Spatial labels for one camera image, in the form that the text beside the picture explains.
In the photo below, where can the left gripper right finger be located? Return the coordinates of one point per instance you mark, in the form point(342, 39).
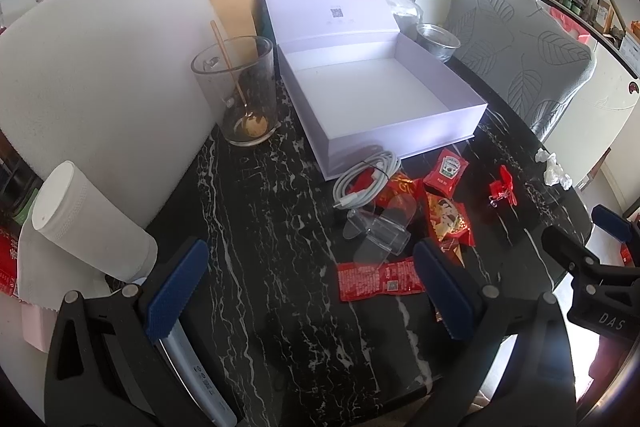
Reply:
point(537, 388)

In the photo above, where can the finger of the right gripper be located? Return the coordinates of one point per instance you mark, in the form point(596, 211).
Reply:
point(614, 225)
point(572, 256)

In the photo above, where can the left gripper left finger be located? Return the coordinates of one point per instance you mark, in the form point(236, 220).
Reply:
point(125, 359)

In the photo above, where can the red bow hair clip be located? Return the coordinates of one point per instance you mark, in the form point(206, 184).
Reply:
point(502, 188)

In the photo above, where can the red cartoon snack packet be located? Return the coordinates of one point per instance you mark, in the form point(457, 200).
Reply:
point(448, 222)

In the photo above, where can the heinz ketchup packet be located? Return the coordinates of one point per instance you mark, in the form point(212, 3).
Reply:
point(447, 173)

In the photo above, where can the long red sauce packet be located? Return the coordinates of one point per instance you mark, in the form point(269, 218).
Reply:
point(360, 282)

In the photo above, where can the red gold candy packet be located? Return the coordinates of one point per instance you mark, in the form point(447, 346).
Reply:
point(400, 192)

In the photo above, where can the crumpled white tissue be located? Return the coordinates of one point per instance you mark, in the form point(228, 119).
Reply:
point(554, 174)

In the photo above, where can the pink cloth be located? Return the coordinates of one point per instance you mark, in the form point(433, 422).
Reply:
point(37, 326)

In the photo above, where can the paper towel roll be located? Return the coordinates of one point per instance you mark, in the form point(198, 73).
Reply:
point(73, 238)

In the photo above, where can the grey leaf pattern chair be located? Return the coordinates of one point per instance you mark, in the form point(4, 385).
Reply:
point(524, 55)

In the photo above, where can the steel bowl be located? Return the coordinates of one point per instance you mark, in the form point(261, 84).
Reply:
point(437, 40)

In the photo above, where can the wooden spoon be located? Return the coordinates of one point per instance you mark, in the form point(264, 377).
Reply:
point(252, 125)

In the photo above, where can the lavender gift box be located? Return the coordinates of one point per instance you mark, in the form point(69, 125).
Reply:
point(359, 85)

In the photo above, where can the white foam board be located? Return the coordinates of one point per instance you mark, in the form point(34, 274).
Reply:
point(108, 85)

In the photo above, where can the white plastic bag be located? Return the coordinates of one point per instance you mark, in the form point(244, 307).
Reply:
point(408, 16)

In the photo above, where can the glass cup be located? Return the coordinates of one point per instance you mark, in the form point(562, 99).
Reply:
point(258, 82)

